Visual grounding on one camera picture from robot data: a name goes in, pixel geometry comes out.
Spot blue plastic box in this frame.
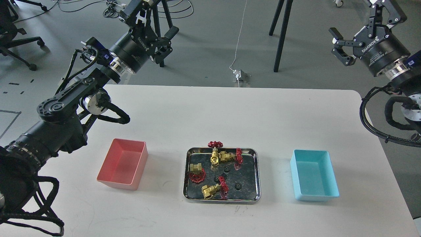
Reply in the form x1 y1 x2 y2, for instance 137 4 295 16
290 149 340 201

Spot brass valve front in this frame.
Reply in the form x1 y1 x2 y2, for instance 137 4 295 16
201 176 229 199

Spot black tripod leg right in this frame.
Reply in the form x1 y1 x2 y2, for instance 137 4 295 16
269 0 293 72

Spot white cable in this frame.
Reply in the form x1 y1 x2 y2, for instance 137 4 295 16
229 0 248 88

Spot brass valve red handle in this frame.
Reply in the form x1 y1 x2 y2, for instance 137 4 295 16
188 163 206 183

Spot pink plastic box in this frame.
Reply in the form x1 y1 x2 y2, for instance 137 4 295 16
96 138 148 191

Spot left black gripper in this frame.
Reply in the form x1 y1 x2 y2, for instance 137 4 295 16
109 0 179 73

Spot black floor cables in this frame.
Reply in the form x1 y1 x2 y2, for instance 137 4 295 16
13 0 194 19

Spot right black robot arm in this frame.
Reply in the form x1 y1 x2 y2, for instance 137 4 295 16
329 0 420 147

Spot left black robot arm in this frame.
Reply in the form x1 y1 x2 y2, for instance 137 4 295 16
1 0 179 237

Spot brass valve right handle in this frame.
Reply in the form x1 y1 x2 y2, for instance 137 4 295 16
219 147 243 165

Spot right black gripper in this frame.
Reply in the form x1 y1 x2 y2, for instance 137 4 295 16
329 0 411 77

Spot black office chair base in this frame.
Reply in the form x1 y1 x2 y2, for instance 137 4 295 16
0 0 48 71

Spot brass valve upright handle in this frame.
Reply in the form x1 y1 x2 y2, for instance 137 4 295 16
208 141 223 166

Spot white power adapter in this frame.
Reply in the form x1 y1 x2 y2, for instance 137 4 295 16
233 69 250 83

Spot steel tray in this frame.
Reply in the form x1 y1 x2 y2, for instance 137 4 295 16
183 147 261 204

